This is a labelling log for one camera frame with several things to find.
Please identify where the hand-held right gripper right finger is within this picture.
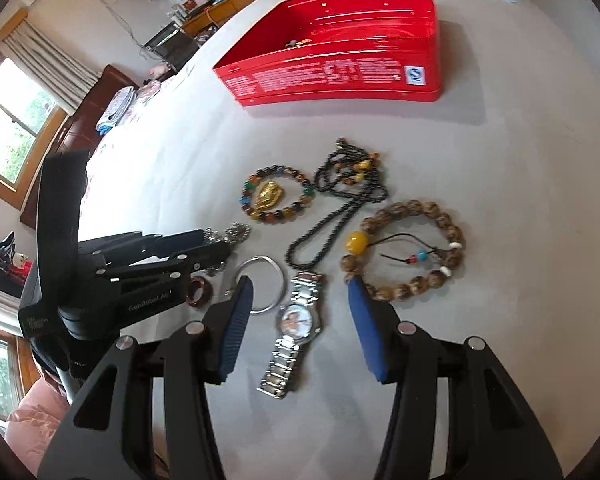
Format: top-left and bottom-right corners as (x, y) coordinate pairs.
(347, 275), (566, 480)

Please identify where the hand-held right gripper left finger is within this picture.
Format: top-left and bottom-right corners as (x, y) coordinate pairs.
(37, 275), (255, 480)

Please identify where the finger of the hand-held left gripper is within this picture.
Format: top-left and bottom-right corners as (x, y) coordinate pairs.
(96, 241), (232, 329)
(77, 229), (207, 268)

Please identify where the red-brown ring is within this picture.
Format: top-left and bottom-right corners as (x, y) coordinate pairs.
(187, 276), (216, 309)

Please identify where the silver wristwatch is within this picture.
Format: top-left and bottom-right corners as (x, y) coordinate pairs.
(257, 270), (327, 400)

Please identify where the silver bangle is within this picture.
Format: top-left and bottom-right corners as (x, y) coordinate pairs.
(232, 255), (286, 315)

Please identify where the silver chain bracelet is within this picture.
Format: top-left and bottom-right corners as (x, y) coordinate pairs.
(202, 221), (252, 276)

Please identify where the black bead necklace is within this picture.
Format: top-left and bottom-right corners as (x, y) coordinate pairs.
(285, 137), (390, 270)

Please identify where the brown wooden bead bracelet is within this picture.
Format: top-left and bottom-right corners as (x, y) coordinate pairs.
(340, 199), (467, 303)

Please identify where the gold pendant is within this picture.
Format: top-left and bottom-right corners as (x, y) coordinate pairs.
(252, 180), (285, 209)

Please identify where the multicolour bead bracelet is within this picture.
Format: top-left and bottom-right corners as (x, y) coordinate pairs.
(237, 165), (315, 225)

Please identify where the red tin box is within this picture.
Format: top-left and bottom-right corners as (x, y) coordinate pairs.
(212, 0), (443, 107)

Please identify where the shelf with figurines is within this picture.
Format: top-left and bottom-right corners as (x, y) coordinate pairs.
(0, 232), (33, 301)

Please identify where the grey bed sheet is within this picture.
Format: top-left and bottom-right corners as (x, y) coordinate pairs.
(82, 0), (600, 480)

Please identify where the dark wooden headboard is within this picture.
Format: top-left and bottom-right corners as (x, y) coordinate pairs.
(20, 64), (141, 231)

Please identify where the folded patterned cloth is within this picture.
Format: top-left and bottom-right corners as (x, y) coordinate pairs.
(97, 86), (136, 136)

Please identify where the beige curtain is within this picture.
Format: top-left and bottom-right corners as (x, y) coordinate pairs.
(0, 22), (101, 111)

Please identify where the wooden desk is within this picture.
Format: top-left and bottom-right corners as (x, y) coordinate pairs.
(180, 0), (237, 37)

